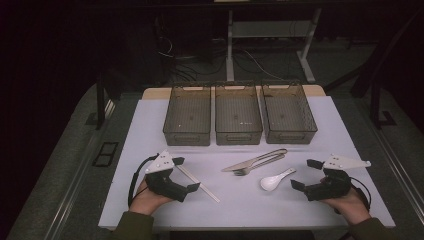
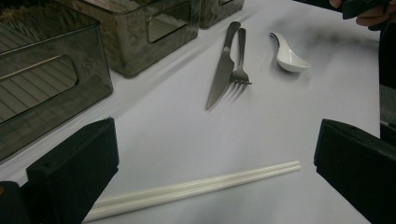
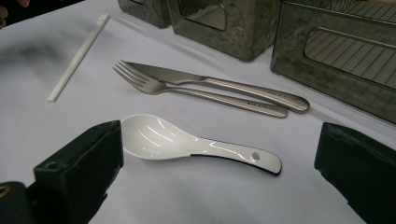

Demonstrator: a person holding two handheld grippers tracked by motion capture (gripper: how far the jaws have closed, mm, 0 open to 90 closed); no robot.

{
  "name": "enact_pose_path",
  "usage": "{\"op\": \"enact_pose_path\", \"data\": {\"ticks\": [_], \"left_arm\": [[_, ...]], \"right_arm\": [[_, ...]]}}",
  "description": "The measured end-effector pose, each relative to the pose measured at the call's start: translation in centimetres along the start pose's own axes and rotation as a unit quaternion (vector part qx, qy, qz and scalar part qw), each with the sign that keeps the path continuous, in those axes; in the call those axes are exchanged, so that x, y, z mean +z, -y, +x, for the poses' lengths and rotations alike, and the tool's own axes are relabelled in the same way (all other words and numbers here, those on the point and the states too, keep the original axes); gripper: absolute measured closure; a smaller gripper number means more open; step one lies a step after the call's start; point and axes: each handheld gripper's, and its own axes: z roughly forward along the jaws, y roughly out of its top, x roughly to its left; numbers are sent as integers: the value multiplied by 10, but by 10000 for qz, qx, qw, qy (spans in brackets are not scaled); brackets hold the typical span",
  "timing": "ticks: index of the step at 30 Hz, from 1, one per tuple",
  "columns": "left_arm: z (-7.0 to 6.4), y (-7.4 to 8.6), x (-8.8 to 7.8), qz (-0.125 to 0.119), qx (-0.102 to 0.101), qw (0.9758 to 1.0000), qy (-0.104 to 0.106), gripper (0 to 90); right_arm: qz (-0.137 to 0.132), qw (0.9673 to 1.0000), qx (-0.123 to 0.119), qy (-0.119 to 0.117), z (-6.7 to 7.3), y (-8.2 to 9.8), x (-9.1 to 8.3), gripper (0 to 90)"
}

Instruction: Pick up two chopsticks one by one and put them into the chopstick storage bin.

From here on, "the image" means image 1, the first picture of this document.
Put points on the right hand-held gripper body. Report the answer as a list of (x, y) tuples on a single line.
[(333, 186)]

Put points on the smoky clear plastic bin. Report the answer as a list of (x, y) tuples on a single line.
[(237, 115), (286, 113), (188, 116)]

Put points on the metal fork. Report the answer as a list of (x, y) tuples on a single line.
[(241, 172)]

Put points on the white ceramic spoon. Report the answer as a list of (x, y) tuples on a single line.
[(270, 183)]

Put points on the person's left hand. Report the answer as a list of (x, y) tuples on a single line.
[(145, 201)]

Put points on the metal table knife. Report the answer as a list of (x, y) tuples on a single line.
[(238, 165)]

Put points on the person's right hand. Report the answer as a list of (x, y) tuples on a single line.
[(353, 206)]

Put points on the white metal desk frame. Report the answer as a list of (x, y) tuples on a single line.
[(230, 50)]

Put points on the black metal stand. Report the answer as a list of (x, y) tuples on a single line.
[(375, 103), (100, 103)]

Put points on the white table mat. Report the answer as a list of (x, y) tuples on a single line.
[(246, 206)]

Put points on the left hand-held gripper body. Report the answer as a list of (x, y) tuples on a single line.
[(165, 186)]

